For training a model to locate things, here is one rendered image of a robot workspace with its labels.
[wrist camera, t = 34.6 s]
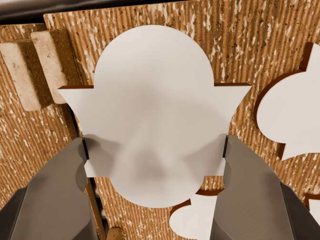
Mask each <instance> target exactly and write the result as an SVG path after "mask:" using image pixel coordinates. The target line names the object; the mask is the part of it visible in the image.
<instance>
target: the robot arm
mask: <svg viewBox="0 0 320 240"><path fill-rule="evenodd" d="M222 157H223V158H225V161H226V162H225V168H224V173H223V179H222V182H223V184H224V186H225V189H224V190H223V191H221V192H220V193H219V194H218V195H217V199H216V205H215V210H214V215H213V221H212V227H211V232H210V240H320V225H319V224H318V223H317V221H316V220H315V219H314V217H313V216H312V214H311V213H310V212H309V210H308V209H307V208H306V206H305V205H304V204H303V202H302V201H301V200H300V198H299V197H298V195H297V194H296V193H295V191H294V190H293V189H292V187H291V186H290V185H286V184H283V183H282V181H281V180H280V178H279V177H278V175H277V174H276V173H275V171H274V170H273V169H272V168H271V167H270V166H269V165H268V164H267V163H266V162H265V161H264V160H263V159H262V158H261V157H260V156H259V155H257V154H256V153H255V152H254V151H253V150H252V149H250V148H249V147H248V146H247V145H246V144H245V143H243V142H242V141H241V140H240V139H239V138H237V137H236V136H235V135H226V139H225V145H224V151H223V156H222ZM87 160H89V153H88V148H87V144H86V140H85V137H78V138H75V139H74V140H73V141H72V142H70V143H69V144H68V145H67V146H66V147H64V148H63V149H62V150H61V151H60V152H58V153H57V154H56V155H55V156H54V157H52V158H51V159H50V160H49V161H48V162H47V163H46V164H45V165H44V166H43V167H42V168H41V169H40V170H39V171H38V172H37V173H36V174H35V175H34V176H33V177H32V179H31V180H30V181H29V183H28V184H27V185H26V187H24V188H20V189H17V190H16V192H15V193H14V194H13V195H12V197H11V198H10V199H9V200H8V202H7V203H6V204H5V205H4V207H3V208H2V209H1V211H0V240H98V238H97V231H96V224H95V219H94V216H93V212H92V208H91V204H90V200H89V197H88V195H87V194H85V193H84V190H85V188H86V186H87V185H88V178H87V174H86V171H85V167H84V166H85V164H86V162H87Z"/></svg>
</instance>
